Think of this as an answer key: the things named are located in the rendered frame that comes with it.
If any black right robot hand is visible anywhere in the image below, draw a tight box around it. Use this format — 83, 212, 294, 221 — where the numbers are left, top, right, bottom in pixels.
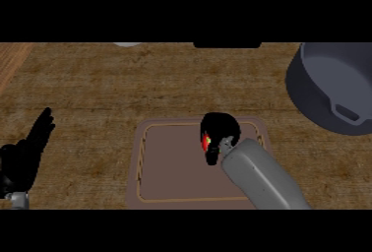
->
199, 111, 242, 166

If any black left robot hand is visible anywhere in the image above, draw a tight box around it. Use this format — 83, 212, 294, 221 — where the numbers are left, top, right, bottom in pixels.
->
0, 106, 56, 199

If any brown tray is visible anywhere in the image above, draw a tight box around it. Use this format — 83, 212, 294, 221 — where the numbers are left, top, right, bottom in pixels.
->
127, 115, 276, 211

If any dark grey pot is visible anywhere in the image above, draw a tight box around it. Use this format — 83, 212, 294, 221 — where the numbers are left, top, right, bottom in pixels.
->
283, 42, 372, 137

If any black appliance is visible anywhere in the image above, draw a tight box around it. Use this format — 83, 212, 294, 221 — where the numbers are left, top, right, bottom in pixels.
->
192, 42, 263, 49

